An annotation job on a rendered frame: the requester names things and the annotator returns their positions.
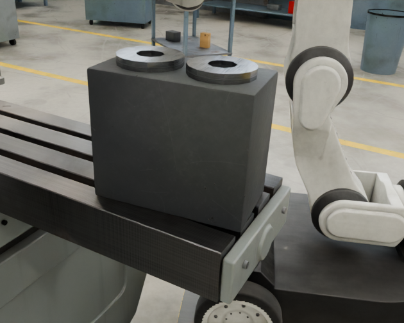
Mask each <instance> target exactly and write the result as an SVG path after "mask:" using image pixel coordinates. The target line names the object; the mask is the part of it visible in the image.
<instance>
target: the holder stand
mask: <svg viewBox="0 0 404 323"><path fill-rule="evenodd" d="M115 54H116V57H114V58H111V59H109V60H106V61H104V62H101V63H99V64H96V65H93V66H91V67H89V68H88V69H87V80H88V98H89V108H90V127H91V137H92V155H93V166H94V184H95V194H96V195H98V196H101V197H105V198H109V199H113V200H116V201H120V202H124V203H128V204H132V205H135V206H140V207H143V208H147V209H150V210H155V211H160V212H162V213H167V214H170V215H175V216H177V217H182V218H185V219H190V220H194V221H197V222H202V223H205V224H209V225H212V226H217V227H220V228H224V229H229V230H232V231H236V232H241V231H242V229H243V227H244V225H245V224H246V222H247V220H248V218H249V216H250V215H251V212H252V211H253V209H254V207H255V205H256V203H257V202H258V200H259V198H260V196H261V195H262V192H263V191H264V183H265V174H266V168H267V158H268V152H269V143H270V137H271V126H272V121H273V111H274V101H275V95H276V86H277V80H278V71H277V70H272V69H263V68H258V65H257V64H256V63H255V62H252V61H250V60H247V59H245V58H238V57H234V56H222V55H206V56H197V57H194V58H187V57H185V55H184V54H183V52H181V51H179V50H177V49H172V48H168V47H159V46H135V47H127V48H124V49H120V50H118V51H117V52H115Z"/></svg>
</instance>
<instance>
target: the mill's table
mask: <svg viewBox="0 0 404 323"><path fill-rule="evenodd" d="M282 181H283V178H282V177H279V176H275V175H272V174H268V173H266V174H265V183H264V191H263V192H262V195H261V196H260V198H259V200H258V202H257V203H256V205H255V207H254V209H253V211H252V212H251V215H250V216H249V218H248V220H247V222H246V224H245V225H244V227H243V229H242V231H241V232H236V231H232V230H229V229H224V228H220V227H217V226H212V225H209V224H205V223H202V222H197V221H194V220H190V219H185V218H182V217H177V216H175V215H170V214H167V213H162V212H160V211H155V210H150V209H147V208H143V207H140V206H135V205H132V204H128V203H124V202H120V201H116V200H113V199H109V198H105V197H101V196H98V195H96V194H95V184H94V166H93V155H92V137H91V127H90V124H85V123H83V122H78V121H76V120H72V119H67V118H65V117H60V116H57V115H53V114H50V113H46V112H42V111H39V110H34V109H32V108H27V107H25V106H20V105H18V104H13V103H9V102H6V101H2V100H0V213H3V214H5V215H7V216H9V217H12V218H15V219H17V220H19V221H22V222H24V223H27V224H29V225H31V226H34V227H36V228H39V229H41V230H43V231H46V232H48V233H51V234H53V235H55V236H58V237H60V238H63V239H65V240H68V241H70V242H72V243H74V244H77V245H80V246H82V247H84V248H86V249H89V250H91V251H94V252H96V253H99V254H101V255H103V256H106V257H108V258H111V259H113V260H115V261H118V262H120V263H123V264H125V265H127V266H130V267H132V268H134V269H137V270H140V271H142V272H145V273H146V274H149V275H151V276H154V277H157V278H158V279H161V280H164V281H166V282H168V283H171V284H173V285H176V286H178V287H180V288H183V289H185V290H188V291H190V292H192V293H195V294H197V295H200V296H202V297H204V298H207V299H210V300H211V301H214V302H218V301H219V300H220V301H222V302H225V303H226V304H231V302H232V301H233V300H234V298H235V297H236V295H237V294H238V292H239V291H240V289H241V288H242V287H243V285H244V283H245V282H246V281H247V280H248V278H249V277H250V275H251V273H252V272H253V271H254V269H255V268H256V266H257V265H258V263H259V262H260V261H261V260H264V258H265V257H266V256H267V253H268V252H269V249H270V246H271V243H272V241H273V240H274V238H275V237H276V236H277V234H278V233H279V231H280V230H281V228H282V227H283V225H284V224H285V222H286V218H287V210H288V205H289V197H290V187H289V186H285V185H282Z"/></svg>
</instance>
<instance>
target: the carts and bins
mask: <svg viewBox="0 0 404 323"><path fill-rule="evenodd" d="M235 4H236V0H231V10H230V28H229V37H228V50H226V49H223V48H222V47H219V46H217V45H215V44H213V43H210V37H211V33H206V32H202V33H200V38H199V37H197V36H196V19H197V10H194V11H193V20H192V36H188V25H189V12H186V11H184V21H183V36H181V32H179V31H175V30H169V31H166V32H165V37H156V38H155V0H151V46H155V42H156V43H158V44H160V45H161V46H163V47H168V48H172V49H177V50H179V51H181V52H183V54H184V55H185V57H187V58H194V57H197V56H206V55H227V56H231V55H232V54H233V53H232V45H233V29H234V20H235ZM403 47H404V11H399V10H388V9H369V10H367V22H366V31H365V36H364V45H363V50H362V59H361V64H360V69H361V70H362V71H365V72H368V73H371V74H380V75H391V74H395V73H396V69H397V67H398V63H399V60H400V57H401V53H402V50H403Z"/></svg>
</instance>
